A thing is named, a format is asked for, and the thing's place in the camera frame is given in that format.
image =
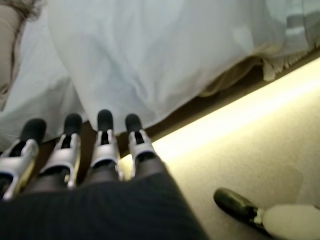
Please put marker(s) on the beige pillow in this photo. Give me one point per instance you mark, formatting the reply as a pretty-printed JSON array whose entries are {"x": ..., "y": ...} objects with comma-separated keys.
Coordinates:
[{"x": 8, "y": 50}]

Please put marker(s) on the robot left leg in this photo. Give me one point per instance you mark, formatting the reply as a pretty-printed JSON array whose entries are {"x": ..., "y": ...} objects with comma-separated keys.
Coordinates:
[{"x": 250, "y": 212}]

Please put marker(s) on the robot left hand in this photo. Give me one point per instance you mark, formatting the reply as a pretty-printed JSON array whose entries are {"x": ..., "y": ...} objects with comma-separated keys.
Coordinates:
[{"x": 100, "y": 207}]

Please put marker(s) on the macrame fringed cushion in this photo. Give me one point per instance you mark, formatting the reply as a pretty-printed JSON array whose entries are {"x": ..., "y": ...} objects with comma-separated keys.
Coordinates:
[{"x": 25, "y": 10}]

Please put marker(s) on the white fitted bed sheet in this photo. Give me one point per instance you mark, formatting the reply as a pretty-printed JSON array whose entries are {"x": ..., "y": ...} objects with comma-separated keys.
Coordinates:
[{"x": 37, "y": 87}]

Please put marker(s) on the white duvet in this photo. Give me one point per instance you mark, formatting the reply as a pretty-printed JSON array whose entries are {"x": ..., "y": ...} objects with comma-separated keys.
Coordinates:
[{"x": 150, "y": 62}]

